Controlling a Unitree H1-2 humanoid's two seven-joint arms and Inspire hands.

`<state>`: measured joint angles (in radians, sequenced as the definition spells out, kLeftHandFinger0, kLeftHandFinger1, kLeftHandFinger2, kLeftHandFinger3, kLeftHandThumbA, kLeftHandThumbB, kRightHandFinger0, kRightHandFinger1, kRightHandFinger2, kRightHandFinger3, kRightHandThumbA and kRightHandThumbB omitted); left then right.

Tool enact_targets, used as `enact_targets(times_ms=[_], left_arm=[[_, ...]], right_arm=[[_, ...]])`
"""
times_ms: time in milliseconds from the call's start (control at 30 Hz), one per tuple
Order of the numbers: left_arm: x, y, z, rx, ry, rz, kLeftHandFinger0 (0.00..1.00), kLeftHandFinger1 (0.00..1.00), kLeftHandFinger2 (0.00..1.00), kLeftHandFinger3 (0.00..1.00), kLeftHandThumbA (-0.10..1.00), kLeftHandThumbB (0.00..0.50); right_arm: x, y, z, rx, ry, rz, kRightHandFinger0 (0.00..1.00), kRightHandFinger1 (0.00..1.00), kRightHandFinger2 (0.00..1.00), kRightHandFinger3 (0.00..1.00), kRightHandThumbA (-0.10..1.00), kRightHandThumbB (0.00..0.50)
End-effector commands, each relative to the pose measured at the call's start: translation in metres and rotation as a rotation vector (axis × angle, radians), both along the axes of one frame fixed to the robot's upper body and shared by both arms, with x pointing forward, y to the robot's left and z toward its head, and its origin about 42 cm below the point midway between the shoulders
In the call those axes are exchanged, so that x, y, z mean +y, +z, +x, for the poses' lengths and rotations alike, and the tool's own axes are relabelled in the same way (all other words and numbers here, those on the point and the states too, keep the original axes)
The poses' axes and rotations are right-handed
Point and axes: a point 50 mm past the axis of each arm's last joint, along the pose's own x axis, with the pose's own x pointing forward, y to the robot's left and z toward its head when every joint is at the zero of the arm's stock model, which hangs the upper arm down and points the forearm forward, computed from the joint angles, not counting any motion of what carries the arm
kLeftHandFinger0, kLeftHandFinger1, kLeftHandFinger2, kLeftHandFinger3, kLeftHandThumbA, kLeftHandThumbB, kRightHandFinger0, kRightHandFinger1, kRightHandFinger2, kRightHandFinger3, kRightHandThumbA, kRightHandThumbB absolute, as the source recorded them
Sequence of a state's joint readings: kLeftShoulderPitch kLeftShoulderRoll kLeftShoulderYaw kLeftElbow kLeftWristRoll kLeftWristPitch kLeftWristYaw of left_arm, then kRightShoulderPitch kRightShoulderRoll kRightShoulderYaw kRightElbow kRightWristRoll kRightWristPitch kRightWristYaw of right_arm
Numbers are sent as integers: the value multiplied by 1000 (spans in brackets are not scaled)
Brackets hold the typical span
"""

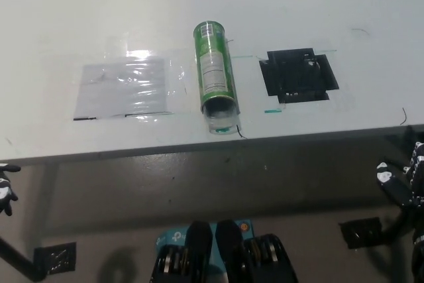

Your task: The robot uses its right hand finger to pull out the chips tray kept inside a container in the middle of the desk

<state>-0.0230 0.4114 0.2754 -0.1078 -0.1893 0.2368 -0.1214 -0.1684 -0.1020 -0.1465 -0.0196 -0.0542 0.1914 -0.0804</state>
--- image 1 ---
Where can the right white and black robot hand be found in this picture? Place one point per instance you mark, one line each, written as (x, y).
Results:
(399, 193)

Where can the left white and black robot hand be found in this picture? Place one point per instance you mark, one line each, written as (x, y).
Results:
(6, 193)

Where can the clear plastic chips tray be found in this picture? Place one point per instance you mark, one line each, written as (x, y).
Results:
(222, 122)

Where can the black and teal robot torso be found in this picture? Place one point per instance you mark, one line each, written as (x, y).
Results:
(228, 256)

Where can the green chips can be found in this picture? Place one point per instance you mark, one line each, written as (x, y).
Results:
(213, 64)

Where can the black tape floor patch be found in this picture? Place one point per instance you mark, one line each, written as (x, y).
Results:
(58, 258)
(361, 231)

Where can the clear plastic sheet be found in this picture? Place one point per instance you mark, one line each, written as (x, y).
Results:
(119, 94)

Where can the teal tape strip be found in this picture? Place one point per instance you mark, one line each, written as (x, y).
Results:
(272, 111)

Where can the black tape square patch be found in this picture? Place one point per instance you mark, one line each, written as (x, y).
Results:
(298, 77)

